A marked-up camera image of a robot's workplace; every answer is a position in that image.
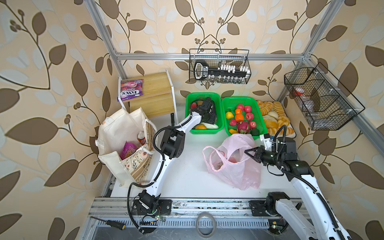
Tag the magenta snack bag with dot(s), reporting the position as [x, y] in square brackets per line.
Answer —
[128, 150]

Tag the orange fruit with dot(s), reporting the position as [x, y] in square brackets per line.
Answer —
[239, 115]

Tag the grey tape roll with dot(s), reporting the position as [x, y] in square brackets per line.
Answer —
[206, 221]

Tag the left green vegetable basket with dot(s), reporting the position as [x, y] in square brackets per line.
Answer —
[220, 122]

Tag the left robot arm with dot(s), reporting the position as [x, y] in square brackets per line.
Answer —
[169, 142]

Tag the purple Fox's candy bag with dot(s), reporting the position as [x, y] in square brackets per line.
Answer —
[131, 89]

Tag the pink plastic grocery bag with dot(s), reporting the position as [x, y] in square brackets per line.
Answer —
[230, 163]

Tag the pink dragon fruit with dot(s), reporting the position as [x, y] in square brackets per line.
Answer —
[243, 127]

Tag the black wire basket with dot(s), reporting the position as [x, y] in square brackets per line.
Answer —
[326, 103]
[219, 66]

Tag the back black wire basket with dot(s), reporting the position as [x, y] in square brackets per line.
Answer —
[219, 66]

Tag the right green fruit basket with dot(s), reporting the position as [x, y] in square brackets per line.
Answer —
[251, 112]

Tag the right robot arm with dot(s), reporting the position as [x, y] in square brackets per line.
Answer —
[322, 224]

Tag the black yellow screwdriver left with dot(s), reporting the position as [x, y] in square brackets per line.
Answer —
[114, 224]

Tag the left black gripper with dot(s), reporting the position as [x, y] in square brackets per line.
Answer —
[213, 118]

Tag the cream canvas tote bag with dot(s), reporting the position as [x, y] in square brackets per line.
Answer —
[114, 132]

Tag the yellow pear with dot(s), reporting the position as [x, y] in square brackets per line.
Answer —
[232, 131]

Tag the right black wire basket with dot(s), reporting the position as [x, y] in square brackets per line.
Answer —
[326, 103]

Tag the bread tray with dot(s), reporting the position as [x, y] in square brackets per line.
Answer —
[274, 117]

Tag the white wooden shelf rack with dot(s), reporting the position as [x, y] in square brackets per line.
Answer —
[158, 96]

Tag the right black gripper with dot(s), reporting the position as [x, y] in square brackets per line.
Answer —
[260, 149]

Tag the yellow lemon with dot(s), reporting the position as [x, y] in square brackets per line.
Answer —
[229, 115]

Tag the white radish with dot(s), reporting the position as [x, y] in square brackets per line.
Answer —
[210, 126]

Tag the red soda can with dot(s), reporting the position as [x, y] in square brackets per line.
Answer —
[141, 138]

